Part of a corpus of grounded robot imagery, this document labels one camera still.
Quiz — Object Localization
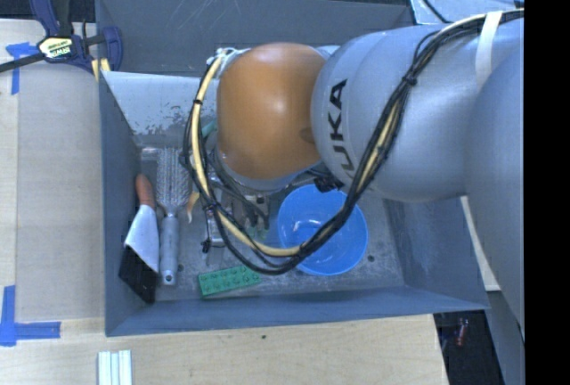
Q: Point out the bare metal gripper finger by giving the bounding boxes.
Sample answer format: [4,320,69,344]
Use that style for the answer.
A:
[204,217,224,263]

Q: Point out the green flat block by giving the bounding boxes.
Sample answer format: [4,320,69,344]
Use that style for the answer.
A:
[197,264,264,298]

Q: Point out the silver hairbrush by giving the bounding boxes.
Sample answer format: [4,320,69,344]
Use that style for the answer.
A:
[155,146,193,287]

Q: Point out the blue plastic bowl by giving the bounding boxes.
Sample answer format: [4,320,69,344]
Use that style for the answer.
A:
[276,184,370,277]

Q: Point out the pale wood flat board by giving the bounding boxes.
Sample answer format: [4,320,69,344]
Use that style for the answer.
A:
[15,61,108,324]

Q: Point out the grey metal bin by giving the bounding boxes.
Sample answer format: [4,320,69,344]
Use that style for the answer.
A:
[93,0,492,338]

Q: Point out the orange-handled black-bristle paintbrush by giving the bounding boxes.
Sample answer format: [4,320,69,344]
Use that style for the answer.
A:
[117,172,161,305]

